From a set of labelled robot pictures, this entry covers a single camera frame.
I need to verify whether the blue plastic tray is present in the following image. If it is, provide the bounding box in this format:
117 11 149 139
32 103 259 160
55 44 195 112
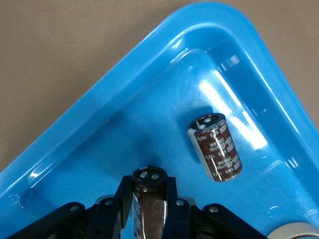
0 0 319 239

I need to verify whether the brown cylindrical capacitor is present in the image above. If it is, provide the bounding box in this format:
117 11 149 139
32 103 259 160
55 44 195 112
131 166 168 239

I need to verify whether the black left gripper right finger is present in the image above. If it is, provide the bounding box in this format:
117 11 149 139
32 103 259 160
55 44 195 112
163 176 272 239

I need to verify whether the small black display module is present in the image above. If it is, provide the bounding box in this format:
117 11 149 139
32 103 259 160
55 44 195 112
186 112 244 183

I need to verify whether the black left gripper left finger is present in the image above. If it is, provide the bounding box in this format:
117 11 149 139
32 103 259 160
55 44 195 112
4 175 134 239

